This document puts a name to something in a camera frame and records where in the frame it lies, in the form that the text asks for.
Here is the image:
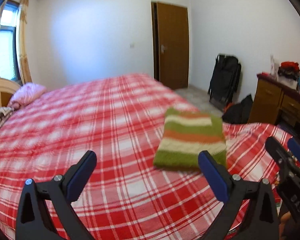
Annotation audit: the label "green striped knit sweater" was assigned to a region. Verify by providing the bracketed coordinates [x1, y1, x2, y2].
[153, 108, 226, 170]

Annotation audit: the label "brown wooden dresser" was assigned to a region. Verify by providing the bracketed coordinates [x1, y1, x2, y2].
[248, 73, 300, 140]

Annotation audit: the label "black bag on floor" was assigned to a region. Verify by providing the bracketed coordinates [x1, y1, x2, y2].
[222, 94, 253, 124]

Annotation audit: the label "red items on dresser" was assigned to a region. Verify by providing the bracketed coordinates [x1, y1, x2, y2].
[277, 61, 300, 81]

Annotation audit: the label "folded black chair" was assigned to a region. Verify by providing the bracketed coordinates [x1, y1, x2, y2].
[207, 54, 242, 111]

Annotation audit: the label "pink pillow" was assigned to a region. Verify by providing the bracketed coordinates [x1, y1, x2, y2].
[7, 82, 47, 110]

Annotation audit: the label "red plaid bed sheet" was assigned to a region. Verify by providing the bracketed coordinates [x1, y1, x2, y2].
[0, 73, 300, 240]

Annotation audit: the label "cream wooden headboard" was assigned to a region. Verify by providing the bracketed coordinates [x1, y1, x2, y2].
[0, 78, 21, 107]

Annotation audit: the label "brown wooden door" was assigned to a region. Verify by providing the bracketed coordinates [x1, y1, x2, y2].
[151, 2, 190, 90]

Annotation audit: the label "right yellow curtain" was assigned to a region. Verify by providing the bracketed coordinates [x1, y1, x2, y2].
[16, 0, 32, 85]

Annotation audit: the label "window with dark frame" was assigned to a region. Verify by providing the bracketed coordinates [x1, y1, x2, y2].
[0, 0, 21, 84]

